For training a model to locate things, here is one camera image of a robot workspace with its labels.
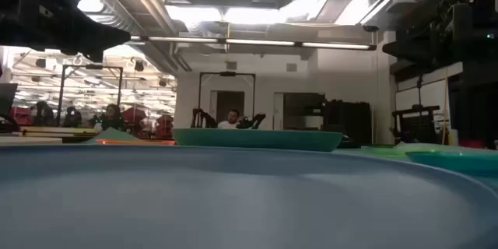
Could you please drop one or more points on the white board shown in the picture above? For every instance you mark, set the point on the white board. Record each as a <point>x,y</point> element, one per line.
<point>432,95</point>

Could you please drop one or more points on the dark wall panel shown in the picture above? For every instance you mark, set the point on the dark wall panel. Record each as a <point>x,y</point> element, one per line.
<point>303,105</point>

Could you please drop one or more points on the cyan translucent plastic plate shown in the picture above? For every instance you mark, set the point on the cyan translucent plastic plate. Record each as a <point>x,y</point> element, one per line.
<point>455,162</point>

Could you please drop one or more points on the dark monitor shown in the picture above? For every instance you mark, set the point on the dark monitor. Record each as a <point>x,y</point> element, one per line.
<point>7,99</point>

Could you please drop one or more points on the person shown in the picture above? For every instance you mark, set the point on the person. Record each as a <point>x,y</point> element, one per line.
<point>112,118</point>
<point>73,116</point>
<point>232,118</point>
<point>43,113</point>

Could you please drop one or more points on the black equipment cart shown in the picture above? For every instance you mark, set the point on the black equipment cart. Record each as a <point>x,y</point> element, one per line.
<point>416,124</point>

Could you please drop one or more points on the teal bowl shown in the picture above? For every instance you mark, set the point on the teal bowl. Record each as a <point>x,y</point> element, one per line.
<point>257,139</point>

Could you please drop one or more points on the wooden workbench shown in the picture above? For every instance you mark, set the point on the wooden workbench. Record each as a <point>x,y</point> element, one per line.
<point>58,130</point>

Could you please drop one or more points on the red machine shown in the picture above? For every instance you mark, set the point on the red machine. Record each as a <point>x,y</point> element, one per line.
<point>164,124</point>
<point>134,116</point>

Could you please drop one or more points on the large blue plastic plate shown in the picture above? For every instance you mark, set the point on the large blue plastic plate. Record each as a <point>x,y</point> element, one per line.
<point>233,202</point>

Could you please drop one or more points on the light green translucent plate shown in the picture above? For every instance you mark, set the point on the light green translucent plate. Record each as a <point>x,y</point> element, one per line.
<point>428,147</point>

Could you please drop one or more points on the cream plastic plate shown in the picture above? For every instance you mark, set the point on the cream plastic plate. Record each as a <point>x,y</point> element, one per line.
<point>27,140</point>

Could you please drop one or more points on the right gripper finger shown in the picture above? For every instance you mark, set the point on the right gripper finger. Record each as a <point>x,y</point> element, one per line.
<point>400,51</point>

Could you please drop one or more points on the black cabinet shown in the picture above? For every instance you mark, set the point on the black cabinet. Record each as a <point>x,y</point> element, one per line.
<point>348,122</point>

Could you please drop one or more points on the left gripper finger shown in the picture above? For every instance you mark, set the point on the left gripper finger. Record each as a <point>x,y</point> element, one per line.
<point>113,39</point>

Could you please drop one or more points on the long ceiling light bar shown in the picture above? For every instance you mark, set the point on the long ceiling light bar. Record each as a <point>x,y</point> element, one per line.
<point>253,42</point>

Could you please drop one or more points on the black background robot arm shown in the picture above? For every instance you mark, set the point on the black background robot arm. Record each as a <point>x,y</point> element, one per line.
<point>253,121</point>
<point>202,118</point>

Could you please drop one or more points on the orange translucent plastic plate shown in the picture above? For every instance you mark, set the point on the orange translucent plastic plate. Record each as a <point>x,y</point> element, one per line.
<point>136,142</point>

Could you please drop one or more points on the black gantry frame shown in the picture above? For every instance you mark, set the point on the black gantry frame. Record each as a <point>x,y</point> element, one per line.
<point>227,73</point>
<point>93,67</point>

